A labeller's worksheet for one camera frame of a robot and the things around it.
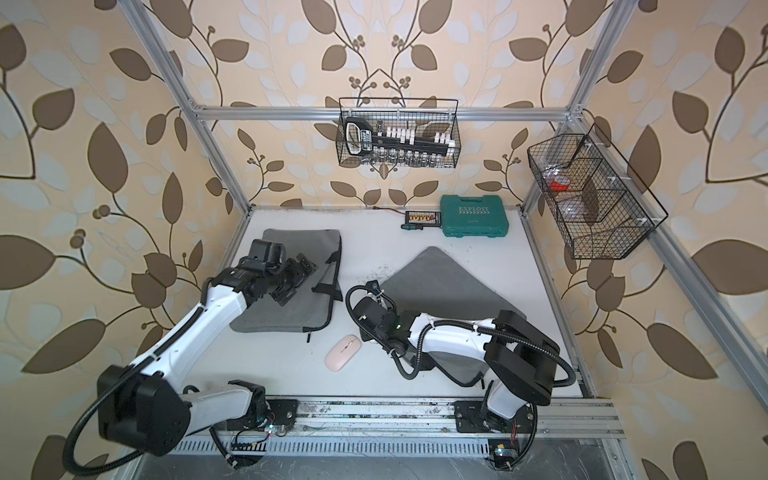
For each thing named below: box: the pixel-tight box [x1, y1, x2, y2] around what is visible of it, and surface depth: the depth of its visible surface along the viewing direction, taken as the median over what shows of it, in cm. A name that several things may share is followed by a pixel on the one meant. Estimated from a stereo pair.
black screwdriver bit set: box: [400, 211, 441, 230], surface depth 118 cm
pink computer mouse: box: [324, 334, 362, 373], surface depth 86 cm
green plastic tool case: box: [440, 195, 509, 238], surface depth 114 cm
